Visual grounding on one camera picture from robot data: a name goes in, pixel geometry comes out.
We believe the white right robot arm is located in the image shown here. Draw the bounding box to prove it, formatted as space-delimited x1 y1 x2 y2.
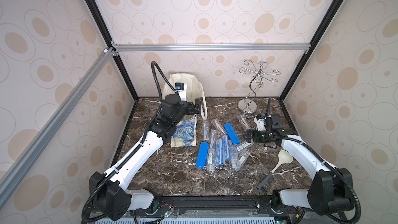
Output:
244 114 360 215

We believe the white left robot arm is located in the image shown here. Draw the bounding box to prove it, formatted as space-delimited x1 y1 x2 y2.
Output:
81 94 203 223

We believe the clear case pink compass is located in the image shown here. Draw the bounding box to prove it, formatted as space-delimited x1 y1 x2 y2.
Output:
211 119 226 135

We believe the clear case blue compass rear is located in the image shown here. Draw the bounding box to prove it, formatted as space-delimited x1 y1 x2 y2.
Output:
221 134 230 163

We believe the clear case blue compass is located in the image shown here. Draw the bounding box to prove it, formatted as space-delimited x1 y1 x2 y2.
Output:
215 139 223 167
221 134 230 163

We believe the clear case blue compass front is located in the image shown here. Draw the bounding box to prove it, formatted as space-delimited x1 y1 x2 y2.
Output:
215 139 223 167

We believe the clear case with barcode label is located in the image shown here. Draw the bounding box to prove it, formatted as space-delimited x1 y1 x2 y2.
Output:
236 141 253 153

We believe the chrome jewelry stand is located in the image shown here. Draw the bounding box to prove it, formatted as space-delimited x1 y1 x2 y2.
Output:
238 59 281 115

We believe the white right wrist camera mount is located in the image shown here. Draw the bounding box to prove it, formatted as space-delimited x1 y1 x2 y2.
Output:
254 115 266 132

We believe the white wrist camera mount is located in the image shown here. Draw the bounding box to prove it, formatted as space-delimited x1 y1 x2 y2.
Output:
175 82 187 101
254 115 266 132

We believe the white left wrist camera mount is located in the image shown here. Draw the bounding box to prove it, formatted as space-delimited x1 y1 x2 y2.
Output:
175 82 187 101

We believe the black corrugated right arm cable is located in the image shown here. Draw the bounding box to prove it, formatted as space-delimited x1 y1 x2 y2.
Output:
265 97 362 224

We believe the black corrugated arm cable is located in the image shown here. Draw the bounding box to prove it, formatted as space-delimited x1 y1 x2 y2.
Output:
81 61 178 223
265 97 362 224

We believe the white spatula black handle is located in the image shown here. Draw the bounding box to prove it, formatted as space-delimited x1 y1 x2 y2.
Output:
256 150 293 191

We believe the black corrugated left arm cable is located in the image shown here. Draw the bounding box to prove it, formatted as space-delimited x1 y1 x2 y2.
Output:
81 61 178 223

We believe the aluminium frame rail back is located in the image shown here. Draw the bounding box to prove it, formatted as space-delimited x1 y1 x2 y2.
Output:
114 43 311 52

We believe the aluminium frame rail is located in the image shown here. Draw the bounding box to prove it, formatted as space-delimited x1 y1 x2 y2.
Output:
1 47 116 208
114 43 311 52

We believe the black corner frame post left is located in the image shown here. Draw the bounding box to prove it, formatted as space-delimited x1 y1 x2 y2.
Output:
85 0 139 101

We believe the black corner frame post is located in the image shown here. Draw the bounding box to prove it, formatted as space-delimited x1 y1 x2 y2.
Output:
85 0 139 101
279 0 344 102

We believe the black corner frame post right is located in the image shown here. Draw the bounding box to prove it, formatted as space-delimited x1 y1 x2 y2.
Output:
279 0 344 102

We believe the aluminium frame rail left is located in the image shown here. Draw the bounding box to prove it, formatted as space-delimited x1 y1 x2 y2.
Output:
1 47 116 208

